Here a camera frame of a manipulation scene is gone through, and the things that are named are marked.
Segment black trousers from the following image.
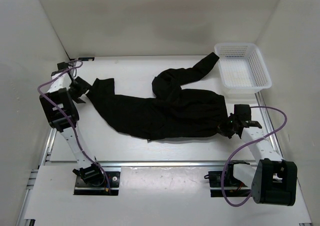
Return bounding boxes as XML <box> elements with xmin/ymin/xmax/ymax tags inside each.
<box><xmin>86</xmin><ymin>52</ymin><xmax>228</xmax><ymax>141</ymax></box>

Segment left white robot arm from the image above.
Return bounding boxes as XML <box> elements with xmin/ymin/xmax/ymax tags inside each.
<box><xmin>38</xmin><ymin>70</ymin><xmax>106</xmax><ymax>187</ymax></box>

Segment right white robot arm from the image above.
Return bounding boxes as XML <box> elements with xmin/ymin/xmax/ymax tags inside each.
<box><xmin>218</xmin><ymin>104</ymin><xmax>298</xmax><ymax>207</ymax></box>

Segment dark label sticker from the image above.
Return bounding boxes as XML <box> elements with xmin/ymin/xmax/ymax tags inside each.
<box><xmin>78</xmin><ymin>57</ymin><xmax>95</xmax><ymax>62</ymax></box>

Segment white plastic basket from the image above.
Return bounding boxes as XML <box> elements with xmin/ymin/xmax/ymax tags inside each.
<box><xmin>214</xmin><ymin>42</ymin><xmax>272</xmax><ymax>97</ymax></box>

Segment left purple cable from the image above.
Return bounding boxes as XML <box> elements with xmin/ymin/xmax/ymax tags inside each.
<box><xmin>36</xmin><ymin>59</ymin><xmax>111</xmax><ymax>189</ymax></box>

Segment purple cable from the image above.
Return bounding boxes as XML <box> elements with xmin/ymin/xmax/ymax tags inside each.
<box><xmin>36</xmin><ymin>59</ymin><xmax>111</xmax><ymax>189</ymax></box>
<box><xmin>220</xmin><ymin>106</ymin><xmax>287</xmax><ymax>208</ymax></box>

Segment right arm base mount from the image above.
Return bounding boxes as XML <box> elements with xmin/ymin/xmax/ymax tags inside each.
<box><xmin>203</xmin><ymin>162</ymin><xmax>251</xmax><ymax>198</ymax></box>

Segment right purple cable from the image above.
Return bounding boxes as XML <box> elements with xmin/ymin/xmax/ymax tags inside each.
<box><xmin>220</xmin><ymin>106</ymin><xmax>287</xmax><ymax>208</ymax></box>

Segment aluminium front rail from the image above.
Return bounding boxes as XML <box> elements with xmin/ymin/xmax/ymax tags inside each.
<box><xmin>37</xmin><ymin>160</ymin><xmax>258</xmax><ymax>168</ymax></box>

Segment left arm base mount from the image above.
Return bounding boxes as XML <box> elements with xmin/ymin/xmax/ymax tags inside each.
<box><xmin>72</xmin><ymin>169</ymin><xmax>121</xmax><ymax>196</ymax></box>

